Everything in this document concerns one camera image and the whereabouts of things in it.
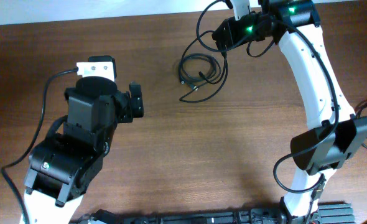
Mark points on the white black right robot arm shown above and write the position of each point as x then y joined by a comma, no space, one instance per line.
335,132

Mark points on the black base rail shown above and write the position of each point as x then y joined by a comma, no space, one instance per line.
326,214

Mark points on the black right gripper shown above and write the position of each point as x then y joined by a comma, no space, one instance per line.
231,39

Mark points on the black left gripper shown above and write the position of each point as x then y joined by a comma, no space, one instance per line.
136,101

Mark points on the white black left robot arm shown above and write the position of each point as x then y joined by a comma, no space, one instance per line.
71,155

